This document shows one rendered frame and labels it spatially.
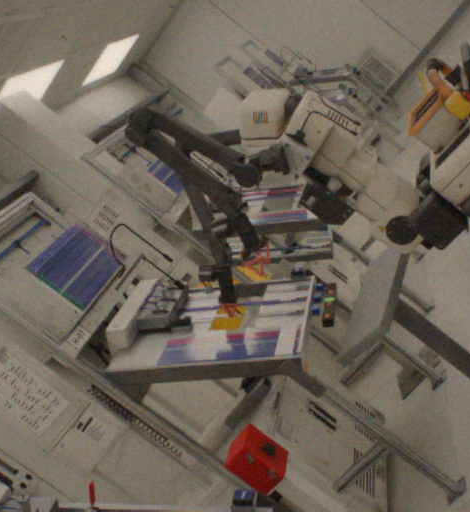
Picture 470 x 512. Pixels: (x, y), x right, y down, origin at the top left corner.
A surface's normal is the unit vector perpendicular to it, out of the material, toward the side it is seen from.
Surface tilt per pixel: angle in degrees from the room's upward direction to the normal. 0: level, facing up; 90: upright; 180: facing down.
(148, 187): 90
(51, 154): 90
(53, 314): 90
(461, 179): 90
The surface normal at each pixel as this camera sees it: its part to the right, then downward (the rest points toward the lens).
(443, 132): -0.20, 0.47
